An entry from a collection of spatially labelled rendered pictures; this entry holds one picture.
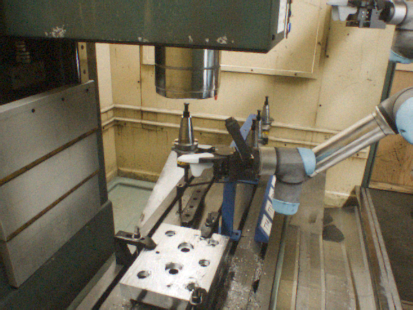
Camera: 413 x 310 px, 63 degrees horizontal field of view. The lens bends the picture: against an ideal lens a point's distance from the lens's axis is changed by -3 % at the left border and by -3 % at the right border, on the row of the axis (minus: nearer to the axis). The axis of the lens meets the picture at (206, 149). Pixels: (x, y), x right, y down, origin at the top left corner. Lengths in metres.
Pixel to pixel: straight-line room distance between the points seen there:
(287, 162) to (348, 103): 0.98
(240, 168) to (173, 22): 0.42
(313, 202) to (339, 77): 0.63
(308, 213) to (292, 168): 0.88
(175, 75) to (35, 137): 0.47
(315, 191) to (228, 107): 0.64
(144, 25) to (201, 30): 0.12
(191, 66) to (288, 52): 1.08
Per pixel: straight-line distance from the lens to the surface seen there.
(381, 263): 1.51
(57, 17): 0.86
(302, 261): 1.49
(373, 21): 1.21
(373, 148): 1.95
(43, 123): 1.09
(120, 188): 2.26
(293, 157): 0.94
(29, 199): 1.11
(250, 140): 1.15
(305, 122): 1.89
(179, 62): 0.78
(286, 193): 0.98
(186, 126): 0.88
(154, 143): 2.14
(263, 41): 0.68
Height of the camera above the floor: 1.66
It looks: 22 degrees down
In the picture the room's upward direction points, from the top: 2 degrees clockwise
